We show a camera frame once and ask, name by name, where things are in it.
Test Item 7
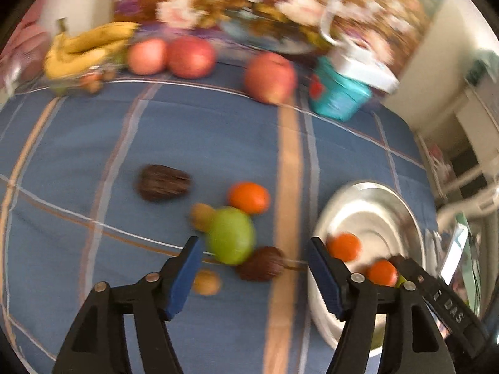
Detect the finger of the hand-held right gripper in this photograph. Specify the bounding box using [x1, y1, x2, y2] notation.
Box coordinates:
[389, 255, 489, 359]

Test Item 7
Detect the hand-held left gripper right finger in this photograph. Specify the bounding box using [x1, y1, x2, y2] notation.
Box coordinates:
[308, 237, 457, 374]

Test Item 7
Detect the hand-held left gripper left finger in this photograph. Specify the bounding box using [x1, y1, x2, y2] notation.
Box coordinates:
[52, 236, 205, 374]

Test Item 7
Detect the orange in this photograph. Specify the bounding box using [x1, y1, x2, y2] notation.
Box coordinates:
[327, 233, 361, 262]
[366, 259, 399, 287]
[228, 182, 271, 216]

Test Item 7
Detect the green apple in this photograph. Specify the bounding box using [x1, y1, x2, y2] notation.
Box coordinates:
[206, 206, 257, 265]

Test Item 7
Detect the steel bowl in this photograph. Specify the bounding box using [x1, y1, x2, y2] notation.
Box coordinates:
[310, 180, 427, 359]

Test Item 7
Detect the brown kiwi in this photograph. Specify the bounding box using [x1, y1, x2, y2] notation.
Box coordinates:
[190, 203, 215, 231]
[193, 270, 223, 296]

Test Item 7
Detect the dark brown avocado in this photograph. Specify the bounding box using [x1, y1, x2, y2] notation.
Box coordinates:
[236, 246, 287, 282]
[136, 164, 192, 202]

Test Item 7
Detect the white curved tube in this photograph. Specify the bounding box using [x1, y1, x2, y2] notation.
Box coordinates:
[437, 185, 499, 234]

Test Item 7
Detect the blue plaid bed sheet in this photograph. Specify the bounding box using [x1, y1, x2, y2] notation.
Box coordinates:
[0, 62, 437, 374]

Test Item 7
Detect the teal plastic container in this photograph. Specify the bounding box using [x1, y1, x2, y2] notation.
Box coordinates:
[309, 56, 373, 121]

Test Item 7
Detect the white cabinet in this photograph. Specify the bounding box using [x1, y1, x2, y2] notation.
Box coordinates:
[413, 86, 499, 203]

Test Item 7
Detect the red apple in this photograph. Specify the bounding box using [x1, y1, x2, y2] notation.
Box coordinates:
[167, 36, 217, 79]
[127, 38, 169, 75]
[244, 52, 298, 105]

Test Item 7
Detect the white plastic lid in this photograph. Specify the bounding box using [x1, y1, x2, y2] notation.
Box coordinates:
[331, 43, 400, 92]

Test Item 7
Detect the glass fruit dish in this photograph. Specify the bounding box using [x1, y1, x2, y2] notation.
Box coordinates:
[47, 66, 118, 96]

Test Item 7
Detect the bunch of yellow bananas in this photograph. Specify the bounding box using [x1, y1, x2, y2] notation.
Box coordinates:
[43, 19, 139, 82]

